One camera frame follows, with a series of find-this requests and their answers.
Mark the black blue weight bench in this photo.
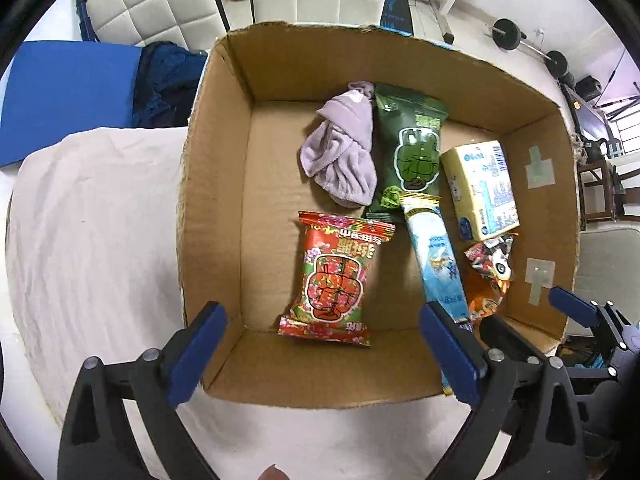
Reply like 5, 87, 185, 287
380, 0, 413, 37

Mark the light blue snack tube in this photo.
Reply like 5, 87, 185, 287
397, 190, 475, 396

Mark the cardboard box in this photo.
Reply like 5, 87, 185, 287
176, 20, 583, 410

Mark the person's left hand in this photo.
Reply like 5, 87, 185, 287
258, 464, 290, 480

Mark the orange panda snack bag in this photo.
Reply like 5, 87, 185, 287
463, 232, 518, 324

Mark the red snack bag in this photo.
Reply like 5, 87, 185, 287
278, 211, 395, 347

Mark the lilac towel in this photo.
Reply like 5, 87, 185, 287
299, 81, 378, 209

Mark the black treadmill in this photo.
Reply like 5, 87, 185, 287
559, 73, 639, 148

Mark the barbell on floor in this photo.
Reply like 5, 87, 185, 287
490, 18, 570, 79

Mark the blue foam mat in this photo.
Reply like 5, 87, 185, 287
1, 40, 142, 166

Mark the white tablecloth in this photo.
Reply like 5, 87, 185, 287
6, 127, 469, 479

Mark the white quilted cushion left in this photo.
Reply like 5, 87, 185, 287
86, 0, 229, 52

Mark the yellow tissue pack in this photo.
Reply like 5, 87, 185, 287
440, 140, 520, 242

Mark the green snack bag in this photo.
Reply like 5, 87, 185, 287
366, 82, 448, 223

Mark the dark blue cloth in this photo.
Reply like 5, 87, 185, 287
131, 41, 207, 129

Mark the dark wooden stool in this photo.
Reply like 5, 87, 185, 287
577, 159, 639, 229

